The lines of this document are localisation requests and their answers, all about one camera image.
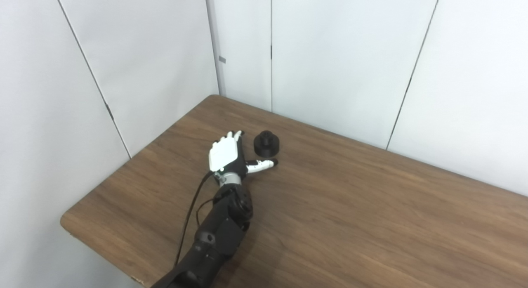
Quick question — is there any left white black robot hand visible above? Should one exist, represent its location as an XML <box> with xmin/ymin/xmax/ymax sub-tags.
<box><xmin>208</xmin><ymin>130</ymin><xmax>279</xmax><ymax>176</ymax></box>

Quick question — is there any round black part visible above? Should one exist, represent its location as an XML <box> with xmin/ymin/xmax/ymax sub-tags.
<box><xmin>253</xmin><ymin>131</ymin><xmax>280</xmax><ymax>158</ymax></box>

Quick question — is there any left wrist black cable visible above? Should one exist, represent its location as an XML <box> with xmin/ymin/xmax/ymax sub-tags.
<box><xmin>173</xmin><ymin>170</ymin><xmax>216</xmax><ymax>268</ymax></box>

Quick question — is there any grey wall corner post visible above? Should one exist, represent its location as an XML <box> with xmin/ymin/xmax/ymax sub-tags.
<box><xmin>205</xmin><ymin>0</ymin><xmax>227</xmax><ymax>97</ymax></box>

